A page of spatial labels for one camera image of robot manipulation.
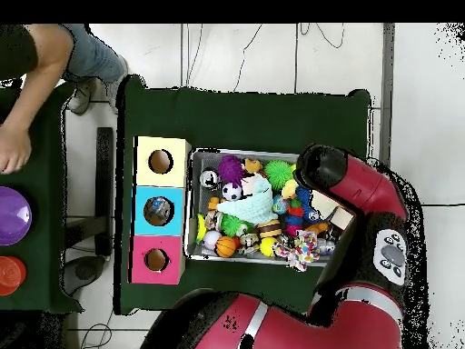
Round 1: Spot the person's hand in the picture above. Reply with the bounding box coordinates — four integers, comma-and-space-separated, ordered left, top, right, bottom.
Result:
0, 121, 33, 175

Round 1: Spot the purple bowl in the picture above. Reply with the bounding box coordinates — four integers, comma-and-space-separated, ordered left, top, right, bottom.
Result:
0, 185, 33, 246

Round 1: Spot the orange bowl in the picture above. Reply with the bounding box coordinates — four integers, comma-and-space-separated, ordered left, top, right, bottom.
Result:
0, 255, 27, 296

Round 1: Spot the mint green knitted cloth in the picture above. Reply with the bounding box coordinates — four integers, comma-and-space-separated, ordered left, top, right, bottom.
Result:
216, 177, 279, 225

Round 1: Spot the wooden three-hole box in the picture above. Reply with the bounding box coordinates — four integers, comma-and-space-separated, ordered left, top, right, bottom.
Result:
128, 135, 193, 285

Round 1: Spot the silver mesh bin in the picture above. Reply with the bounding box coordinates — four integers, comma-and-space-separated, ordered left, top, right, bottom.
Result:
183, 146, 359, 269

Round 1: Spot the black stand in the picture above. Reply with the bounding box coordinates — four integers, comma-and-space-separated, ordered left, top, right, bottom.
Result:
61, 126, 114, 296

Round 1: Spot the dark green side-table cloth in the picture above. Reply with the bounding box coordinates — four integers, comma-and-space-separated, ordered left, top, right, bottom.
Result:
0, 81, 84, 314

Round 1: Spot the person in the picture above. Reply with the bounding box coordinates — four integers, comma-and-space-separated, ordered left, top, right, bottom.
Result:
0, 23, 130, 116

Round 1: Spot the silver drink can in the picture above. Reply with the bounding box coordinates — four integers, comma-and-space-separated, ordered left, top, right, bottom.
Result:
199, 169, 221, 189

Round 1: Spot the white toy baseball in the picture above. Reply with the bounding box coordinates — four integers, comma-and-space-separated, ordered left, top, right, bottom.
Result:
203, 229, 223, 251

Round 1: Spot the purple spiky ball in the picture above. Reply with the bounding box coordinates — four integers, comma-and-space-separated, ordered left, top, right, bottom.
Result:
216, 155, 245, 186

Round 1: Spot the toy soccer ball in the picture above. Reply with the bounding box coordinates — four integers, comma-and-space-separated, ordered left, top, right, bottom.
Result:
222, 182, 243, 202

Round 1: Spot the orange toy basketball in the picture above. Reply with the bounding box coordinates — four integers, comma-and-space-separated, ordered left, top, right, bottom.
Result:
214, 235, 239, 258

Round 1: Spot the dark green table cloth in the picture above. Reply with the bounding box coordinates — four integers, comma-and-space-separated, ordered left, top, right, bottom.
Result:
114, 74, 373, 316

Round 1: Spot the green koosh ball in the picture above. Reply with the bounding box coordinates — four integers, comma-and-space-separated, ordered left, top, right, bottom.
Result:
263, 159, 294, 191

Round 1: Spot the brown striped toy burger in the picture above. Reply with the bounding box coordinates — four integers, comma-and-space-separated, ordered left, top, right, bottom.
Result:
256, 219, 283, 239

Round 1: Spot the wooden block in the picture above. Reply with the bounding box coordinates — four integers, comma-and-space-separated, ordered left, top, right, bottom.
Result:
329, 205, 355, 231

